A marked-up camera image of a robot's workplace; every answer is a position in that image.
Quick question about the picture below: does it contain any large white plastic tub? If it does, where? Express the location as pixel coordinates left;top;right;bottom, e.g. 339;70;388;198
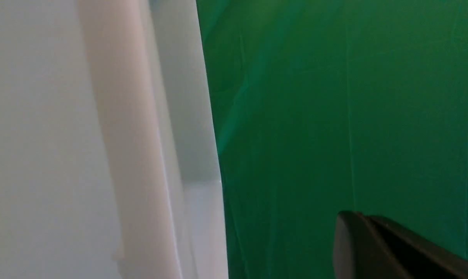
0;0;229;279

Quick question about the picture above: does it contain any green backdrop cloth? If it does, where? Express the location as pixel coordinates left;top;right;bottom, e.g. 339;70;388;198
197;0;468;279

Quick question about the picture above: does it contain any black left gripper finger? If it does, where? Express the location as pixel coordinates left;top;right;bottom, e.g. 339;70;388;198
333;211;468;279

